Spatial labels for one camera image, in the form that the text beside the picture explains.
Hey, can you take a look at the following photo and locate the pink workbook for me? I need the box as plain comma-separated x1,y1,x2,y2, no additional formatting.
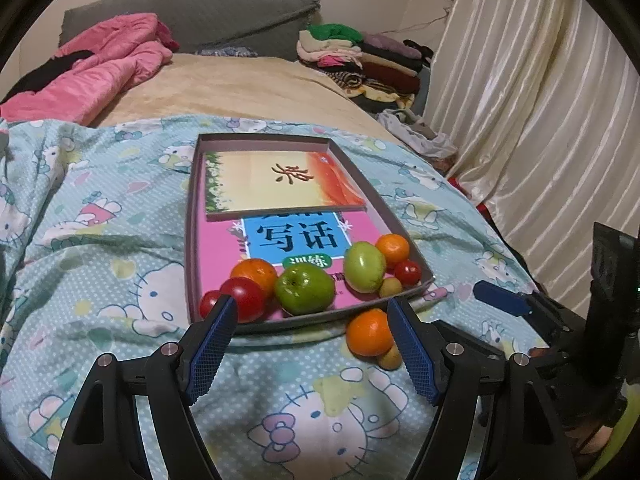
200,210,401,321

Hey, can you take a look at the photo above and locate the light green apple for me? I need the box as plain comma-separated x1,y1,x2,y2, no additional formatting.
343,241,387,294

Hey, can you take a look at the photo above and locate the red cherry tomato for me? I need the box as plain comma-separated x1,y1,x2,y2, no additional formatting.
393,259,422,287
199,290,223,320
219,277,268,324

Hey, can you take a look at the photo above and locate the cream and orange book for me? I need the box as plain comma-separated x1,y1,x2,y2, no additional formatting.
202,150,368,220

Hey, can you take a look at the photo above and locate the grey pillow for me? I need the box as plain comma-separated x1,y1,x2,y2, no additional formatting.
59,0,433,111

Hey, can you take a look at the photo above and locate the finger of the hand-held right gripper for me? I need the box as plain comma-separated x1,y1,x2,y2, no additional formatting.
472,280,540,319

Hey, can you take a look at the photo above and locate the dark green apple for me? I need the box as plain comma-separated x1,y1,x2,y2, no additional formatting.
274,264,336,317

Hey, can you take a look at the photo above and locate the beige blanket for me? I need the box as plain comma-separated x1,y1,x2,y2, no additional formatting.
92,52,401,146

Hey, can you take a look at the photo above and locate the yellow-green cloth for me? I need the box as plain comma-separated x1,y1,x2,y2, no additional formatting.
600,400,640,471

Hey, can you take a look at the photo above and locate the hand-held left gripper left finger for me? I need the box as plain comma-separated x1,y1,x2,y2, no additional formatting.
50,295,240,480

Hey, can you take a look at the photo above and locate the shallow grey cardboard box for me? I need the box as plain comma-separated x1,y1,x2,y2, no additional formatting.
184,132,435,337

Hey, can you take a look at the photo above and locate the stack of folded clothes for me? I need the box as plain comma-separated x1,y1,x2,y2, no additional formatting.
296,23,435,108

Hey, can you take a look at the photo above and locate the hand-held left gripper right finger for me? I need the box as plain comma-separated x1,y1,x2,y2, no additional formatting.
386,297,596,480

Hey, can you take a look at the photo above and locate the red cloth item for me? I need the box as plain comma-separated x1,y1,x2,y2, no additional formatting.
447,174,496,221

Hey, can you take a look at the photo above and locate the orange tangerine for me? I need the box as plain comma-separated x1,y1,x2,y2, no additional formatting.
375,233,412,267
230,258,279,296
346,308,396,358

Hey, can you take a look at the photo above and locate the dark patterned cloth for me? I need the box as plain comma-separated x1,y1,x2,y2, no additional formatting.
194,46,258,57

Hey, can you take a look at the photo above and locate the cartoon print blue blanket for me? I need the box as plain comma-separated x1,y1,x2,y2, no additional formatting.
0,114,551,480

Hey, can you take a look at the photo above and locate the cream satin curtain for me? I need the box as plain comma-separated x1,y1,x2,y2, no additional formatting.
425,0,640,311

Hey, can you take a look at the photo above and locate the black garment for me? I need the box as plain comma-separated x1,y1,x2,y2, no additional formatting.
5,50,96,103

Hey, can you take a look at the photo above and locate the white crumpled garment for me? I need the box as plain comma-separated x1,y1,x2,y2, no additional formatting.
375,108,458,157

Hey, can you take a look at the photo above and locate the pink jacket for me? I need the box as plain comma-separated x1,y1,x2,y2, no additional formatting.
0,13,180,123

